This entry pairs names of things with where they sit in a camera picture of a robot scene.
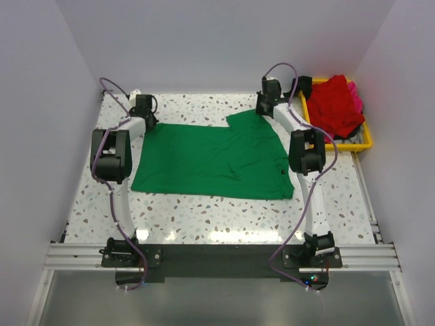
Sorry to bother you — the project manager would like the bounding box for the yellow plastic bin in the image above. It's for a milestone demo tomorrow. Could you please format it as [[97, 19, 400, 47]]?
[[298, 75, 372, 152]]

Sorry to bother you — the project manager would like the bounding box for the aluminium rail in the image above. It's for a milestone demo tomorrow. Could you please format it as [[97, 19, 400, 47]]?
[[43, 243, 401, 272]]

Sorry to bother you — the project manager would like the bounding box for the black garment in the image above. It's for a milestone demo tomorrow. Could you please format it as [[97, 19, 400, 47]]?
[[283, 75, 313, 100]]

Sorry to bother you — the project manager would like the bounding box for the grey garment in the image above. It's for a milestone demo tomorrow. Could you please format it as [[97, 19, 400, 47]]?
[[338, 125, 364, 145]]

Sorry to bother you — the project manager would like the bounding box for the red t shirt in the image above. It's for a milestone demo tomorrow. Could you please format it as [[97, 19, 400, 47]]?
[[305, 74, 366, 137]]

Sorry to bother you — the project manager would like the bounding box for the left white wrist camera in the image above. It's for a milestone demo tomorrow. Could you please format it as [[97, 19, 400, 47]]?
[[128, 89, 141, 101]]

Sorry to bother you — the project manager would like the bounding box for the green t shirt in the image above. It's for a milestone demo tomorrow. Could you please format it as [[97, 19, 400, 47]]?
[[131, 110, 294, 200]]

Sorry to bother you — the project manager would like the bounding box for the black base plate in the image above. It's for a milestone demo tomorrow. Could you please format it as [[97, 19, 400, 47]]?
[[99, 240, 343, 285]]

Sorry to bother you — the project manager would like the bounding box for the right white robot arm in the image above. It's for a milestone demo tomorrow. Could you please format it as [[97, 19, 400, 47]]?
[[256, 77, 335, 267]]

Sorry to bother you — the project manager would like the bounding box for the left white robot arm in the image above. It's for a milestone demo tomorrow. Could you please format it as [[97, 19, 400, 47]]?
[[90, 92, 158, 240]]

